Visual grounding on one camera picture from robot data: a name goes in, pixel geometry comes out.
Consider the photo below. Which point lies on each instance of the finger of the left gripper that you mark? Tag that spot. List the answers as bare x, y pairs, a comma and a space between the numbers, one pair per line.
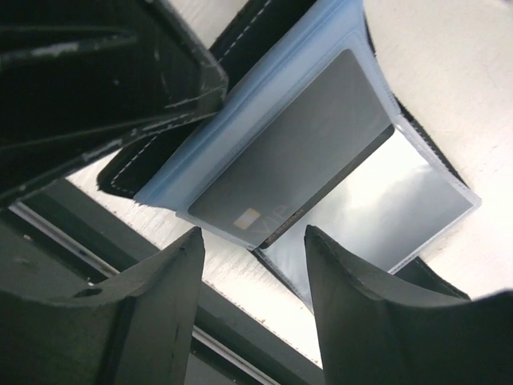
82, 79

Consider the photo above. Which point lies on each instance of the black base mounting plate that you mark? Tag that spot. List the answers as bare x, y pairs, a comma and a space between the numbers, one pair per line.
60, 241

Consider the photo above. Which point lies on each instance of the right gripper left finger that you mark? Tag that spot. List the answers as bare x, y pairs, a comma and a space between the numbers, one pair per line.
133, 328

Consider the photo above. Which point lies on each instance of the black leather card holder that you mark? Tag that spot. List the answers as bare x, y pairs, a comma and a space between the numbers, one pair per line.
385, 211

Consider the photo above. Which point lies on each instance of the white credit card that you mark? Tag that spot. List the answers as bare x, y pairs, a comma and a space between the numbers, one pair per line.
335, 124

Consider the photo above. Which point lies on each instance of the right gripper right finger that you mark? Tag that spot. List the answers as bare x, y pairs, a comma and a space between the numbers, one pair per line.
375, 328

